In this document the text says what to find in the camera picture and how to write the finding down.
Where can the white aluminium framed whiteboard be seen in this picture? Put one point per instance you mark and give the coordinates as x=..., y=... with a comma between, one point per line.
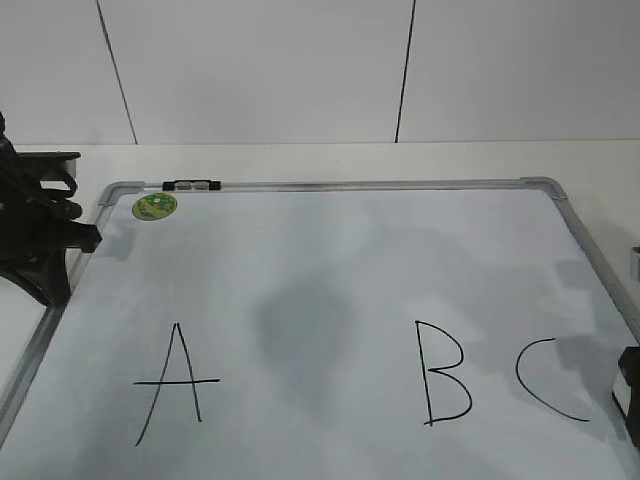
x=366, y=330

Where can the green round magnet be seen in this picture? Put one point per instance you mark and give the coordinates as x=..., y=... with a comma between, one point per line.
x=154, y=206

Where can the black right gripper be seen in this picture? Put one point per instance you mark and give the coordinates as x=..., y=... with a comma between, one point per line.
x=625, y=390

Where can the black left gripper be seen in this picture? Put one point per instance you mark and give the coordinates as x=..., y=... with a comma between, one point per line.
x=39, y=222

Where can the black silver marker pen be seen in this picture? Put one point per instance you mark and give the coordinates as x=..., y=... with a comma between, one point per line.
x=191, y=185

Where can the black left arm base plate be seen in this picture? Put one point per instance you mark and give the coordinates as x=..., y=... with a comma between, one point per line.
x=50, y=166

